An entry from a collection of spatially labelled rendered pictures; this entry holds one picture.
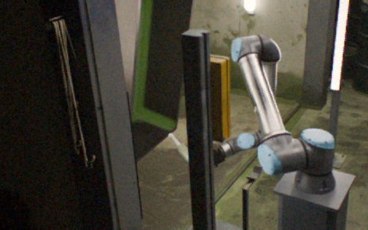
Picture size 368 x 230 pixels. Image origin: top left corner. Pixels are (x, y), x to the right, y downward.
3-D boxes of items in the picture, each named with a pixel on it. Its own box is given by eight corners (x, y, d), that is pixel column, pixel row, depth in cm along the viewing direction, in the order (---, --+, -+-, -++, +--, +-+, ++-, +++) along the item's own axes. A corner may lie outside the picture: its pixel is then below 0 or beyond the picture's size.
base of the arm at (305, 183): (340, 178, 234) (342, 160, 230) (328, 199, 220) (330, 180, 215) (302, 168, 243) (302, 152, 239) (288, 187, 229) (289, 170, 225)
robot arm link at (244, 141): (256, 130, 268) (250, 132, 280) (237, 133, 265) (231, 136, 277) (260, 146, 267) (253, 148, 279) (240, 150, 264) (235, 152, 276)
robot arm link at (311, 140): (338, 171, 222) (342, 138, 214) (305, 177, 219) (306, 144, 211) (322, 155, 235) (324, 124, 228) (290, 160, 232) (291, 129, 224)
